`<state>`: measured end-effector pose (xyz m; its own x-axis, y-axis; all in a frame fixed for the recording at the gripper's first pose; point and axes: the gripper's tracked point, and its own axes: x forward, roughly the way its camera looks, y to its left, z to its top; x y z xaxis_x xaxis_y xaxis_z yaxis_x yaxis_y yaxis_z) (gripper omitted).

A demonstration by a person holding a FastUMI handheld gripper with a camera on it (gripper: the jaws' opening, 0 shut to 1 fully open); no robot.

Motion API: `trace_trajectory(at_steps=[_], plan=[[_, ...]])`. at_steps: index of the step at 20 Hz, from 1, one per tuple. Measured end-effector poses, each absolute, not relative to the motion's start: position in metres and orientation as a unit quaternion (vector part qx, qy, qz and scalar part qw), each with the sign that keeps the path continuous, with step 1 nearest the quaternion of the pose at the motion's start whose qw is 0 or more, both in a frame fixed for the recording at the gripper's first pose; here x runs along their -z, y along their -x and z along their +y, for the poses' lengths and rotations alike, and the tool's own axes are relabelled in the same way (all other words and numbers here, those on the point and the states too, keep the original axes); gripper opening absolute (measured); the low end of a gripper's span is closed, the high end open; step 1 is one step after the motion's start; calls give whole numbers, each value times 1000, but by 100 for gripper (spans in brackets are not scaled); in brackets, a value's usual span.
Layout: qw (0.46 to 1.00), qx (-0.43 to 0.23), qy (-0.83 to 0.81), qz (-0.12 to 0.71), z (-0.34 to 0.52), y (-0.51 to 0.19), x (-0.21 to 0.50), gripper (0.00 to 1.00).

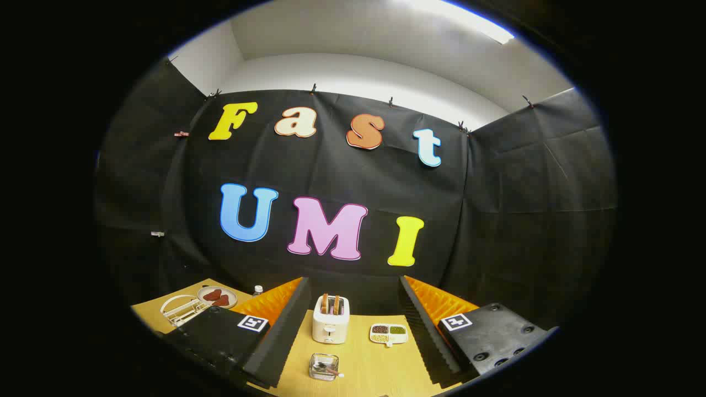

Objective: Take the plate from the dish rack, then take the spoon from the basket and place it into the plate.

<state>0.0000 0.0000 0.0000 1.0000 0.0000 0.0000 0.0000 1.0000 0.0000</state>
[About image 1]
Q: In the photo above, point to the row of black clips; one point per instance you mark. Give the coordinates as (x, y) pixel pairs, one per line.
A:
(313, 88)

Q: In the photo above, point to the brown toast slice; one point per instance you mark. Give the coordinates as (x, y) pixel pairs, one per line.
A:
(336, 305)
(324, 303)

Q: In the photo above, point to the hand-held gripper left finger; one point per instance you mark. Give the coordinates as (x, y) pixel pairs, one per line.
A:
(287, 336)

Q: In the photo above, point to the black backdrop cloth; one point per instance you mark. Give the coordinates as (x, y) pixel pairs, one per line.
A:
(331, 165)

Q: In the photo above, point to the white divided dish with beans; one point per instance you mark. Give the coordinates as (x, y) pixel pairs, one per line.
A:
(389, 334)

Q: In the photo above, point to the red sausage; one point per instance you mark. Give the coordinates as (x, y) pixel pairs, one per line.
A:
(222, 301)
(212, 295)

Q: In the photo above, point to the small grey plate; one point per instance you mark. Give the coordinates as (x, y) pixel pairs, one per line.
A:
(229, 292)

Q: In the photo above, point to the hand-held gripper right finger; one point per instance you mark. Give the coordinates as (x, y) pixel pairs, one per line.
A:
(424, 336)

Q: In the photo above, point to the white toaster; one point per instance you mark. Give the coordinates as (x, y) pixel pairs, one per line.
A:
(330, 325)

